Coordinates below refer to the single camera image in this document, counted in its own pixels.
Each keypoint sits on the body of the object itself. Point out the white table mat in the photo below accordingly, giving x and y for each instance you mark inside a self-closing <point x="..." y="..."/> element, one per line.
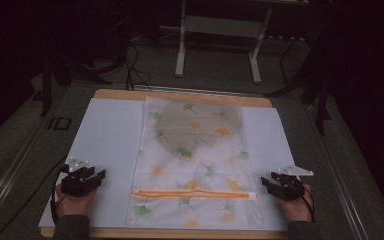
<point x="110" y="140"/>

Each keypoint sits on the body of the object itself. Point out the white metal stand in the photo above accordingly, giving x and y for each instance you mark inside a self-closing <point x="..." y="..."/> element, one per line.
<point x="218" y="26"/>

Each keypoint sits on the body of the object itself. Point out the black metal stand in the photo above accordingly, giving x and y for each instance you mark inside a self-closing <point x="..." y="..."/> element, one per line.
<point x="48" y="83"/>
<point x="316" y="90"/>

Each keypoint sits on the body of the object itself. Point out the black rectangular floor frame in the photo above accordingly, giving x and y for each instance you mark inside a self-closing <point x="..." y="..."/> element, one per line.
<point x="59" y="123"/>

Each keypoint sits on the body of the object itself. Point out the metal floor rail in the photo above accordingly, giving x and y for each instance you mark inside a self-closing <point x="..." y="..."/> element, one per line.
<point x="10" y="173"/>
<point x="340" y="173"/>

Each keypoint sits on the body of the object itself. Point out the person's right hand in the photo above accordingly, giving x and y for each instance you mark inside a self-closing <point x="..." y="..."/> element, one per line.
<point x="295" y="210"/>

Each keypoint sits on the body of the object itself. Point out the metal floor strip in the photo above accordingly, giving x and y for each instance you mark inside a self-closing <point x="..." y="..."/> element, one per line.
<point x="196" y="90"/>

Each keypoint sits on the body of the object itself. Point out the person's left hand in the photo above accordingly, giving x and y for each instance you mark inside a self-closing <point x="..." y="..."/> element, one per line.
<point x="73" y="205"/>

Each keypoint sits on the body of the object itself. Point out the leaf-print zip bag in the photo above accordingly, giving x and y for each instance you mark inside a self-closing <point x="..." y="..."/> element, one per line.
<point x="193" y="186"/>

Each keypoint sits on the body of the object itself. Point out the grey cloth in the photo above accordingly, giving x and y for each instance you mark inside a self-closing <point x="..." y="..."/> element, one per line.
<point x="193" y="128"/>

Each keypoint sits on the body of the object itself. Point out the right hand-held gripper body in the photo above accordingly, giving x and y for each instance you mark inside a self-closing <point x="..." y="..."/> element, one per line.
<point x="291" y="186"/>

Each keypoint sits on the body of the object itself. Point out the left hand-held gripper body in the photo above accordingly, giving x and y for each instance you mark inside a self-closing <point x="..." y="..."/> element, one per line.
<point x="76" y="186"/>

